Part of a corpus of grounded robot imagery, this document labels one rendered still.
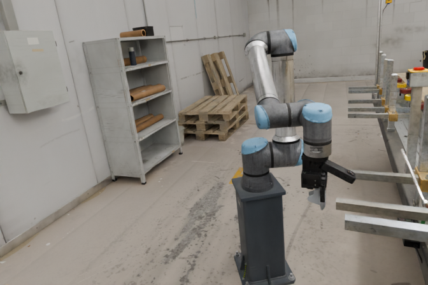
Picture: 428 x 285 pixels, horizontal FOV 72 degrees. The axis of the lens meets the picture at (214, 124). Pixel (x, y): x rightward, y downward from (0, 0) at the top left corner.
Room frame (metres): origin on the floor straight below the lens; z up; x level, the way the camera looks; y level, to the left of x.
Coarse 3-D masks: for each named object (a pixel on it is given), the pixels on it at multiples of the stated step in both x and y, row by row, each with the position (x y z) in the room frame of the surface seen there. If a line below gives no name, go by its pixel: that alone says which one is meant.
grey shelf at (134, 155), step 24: (96, 48) 3.05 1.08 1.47; (120, 48) 2.96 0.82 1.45; (144, 48) 3.89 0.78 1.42; (96, 72) 3.07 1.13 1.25; (120, 72) 2.95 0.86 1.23; (144, 72) 3.91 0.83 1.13; (168, 72) 3.77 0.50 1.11; (96, 96) 3.10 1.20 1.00; (120, 96) 2.97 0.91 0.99; (168, 96) 3.79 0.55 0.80; (120, 120) 3.00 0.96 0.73; (168, 120) 3.63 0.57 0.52; (120, 144) 3.02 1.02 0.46; (144, 144) 3.73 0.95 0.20; (168, 144) 3.80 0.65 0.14; (120, 168) 3.05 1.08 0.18; (144, 168) 3.08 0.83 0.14
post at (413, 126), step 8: (416, 88) 1.25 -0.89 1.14; (416, 96) 1.25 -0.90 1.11; (416, 104) 1.25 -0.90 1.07; (416, 112) 1.25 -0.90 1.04; (416, 120) 1.25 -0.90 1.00; (408, 128) 1.28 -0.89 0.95; (416, 128) 1.25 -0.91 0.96; (408, 136) 1.27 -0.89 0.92; (416, 136) 1.25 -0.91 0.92; (408, 144) 1.26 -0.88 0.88; (416, 144) 1.24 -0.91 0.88; (408, 152) 1.26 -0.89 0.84; (416, 152) 1.24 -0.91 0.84; (408, 160) 1.25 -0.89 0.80
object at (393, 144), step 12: (372, 96) 3.11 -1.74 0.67; (384, 120) 2.15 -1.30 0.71; (384, 132) 1.94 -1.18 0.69; (396, 132) 1.89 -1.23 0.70; (396, 144) 1.68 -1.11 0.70; (396, 156) 1.51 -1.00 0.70; (396, 168) 1.39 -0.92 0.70; (408, 192) 1.15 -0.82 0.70; (408, 204) 1.06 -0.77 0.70; (420, 252) 0.82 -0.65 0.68; (420, 264) 0.81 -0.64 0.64
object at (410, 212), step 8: (336, 200) 0.90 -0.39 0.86; (344, 200) 0.89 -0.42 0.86; (352, 200) 0.88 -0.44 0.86; (360, 200) 0.88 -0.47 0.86; (336, 208) 0.89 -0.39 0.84; (344, 208) 0.88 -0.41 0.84; (352, 208) 0.86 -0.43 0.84; (360, 208) 0.85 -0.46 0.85; (368, 208) 0.84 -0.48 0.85; (376, 208) 0.83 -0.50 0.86; (384, 208) 0.83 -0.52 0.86; (392, 208) 0.82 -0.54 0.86; (400, 208) 0.81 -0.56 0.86; (408, 208) 0.81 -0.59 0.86; (416, 208) 0.80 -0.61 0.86; (424, 208) 0.80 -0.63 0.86; (392, 216) 0.81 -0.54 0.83; (400, 216) 0.81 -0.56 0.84; (408, 216) 0.80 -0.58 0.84; (416, 216) 0.79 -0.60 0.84; (424, 216) 0.78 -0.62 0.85
